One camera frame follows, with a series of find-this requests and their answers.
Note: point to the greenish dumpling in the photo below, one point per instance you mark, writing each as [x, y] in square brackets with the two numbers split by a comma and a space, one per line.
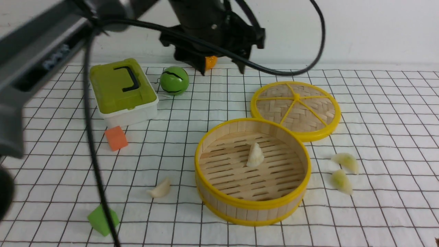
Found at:
[341, 182]
[346, 160]

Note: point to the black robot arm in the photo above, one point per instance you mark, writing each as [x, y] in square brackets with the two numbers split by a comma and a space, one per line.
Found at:
[35, 52]

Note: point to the white dumpling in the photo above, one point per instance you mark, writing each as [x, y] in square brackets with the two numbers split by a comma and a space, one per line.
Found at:
[255, 156]
[161, 190]

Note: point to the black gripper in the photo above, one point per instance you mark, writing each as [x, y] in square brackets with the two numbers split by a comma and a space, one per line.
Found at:
[214, 21]

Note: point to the green toy ball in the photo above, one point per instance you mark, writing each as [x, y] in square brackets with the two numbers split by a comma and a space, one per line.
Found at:
[174, 80]

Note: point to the orange toy fruit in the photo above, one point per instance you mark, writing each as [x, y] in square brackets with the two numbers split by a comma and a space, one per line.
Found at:
[210, 62]

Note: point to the green foam cube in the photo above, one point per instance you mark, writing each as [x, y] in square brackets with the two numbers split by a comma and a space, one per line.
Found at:
[98, 220]

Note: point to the bamboo steamer lid yellow rim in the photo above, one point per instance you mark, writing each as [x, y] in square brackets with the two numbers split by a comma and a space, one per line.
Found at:
[309, 112]

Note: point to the green lid white storage box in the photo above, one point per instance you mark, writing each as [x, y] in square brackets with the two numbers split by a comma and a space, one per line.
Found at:
[123, 93]

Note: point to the bamboo steamer tray yellow rim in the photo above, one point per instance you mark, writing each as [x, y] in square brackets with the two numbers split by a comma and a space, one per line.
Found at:
[251, 196]

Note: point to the white black grid tablecloth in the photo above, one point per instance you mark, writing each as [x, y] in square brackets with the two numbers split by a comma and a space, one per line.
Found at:
[389, 124]

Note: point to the orange foam cube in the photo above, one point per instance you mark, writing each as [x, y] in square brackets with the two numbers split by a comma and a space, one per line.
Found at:
[116, 138]

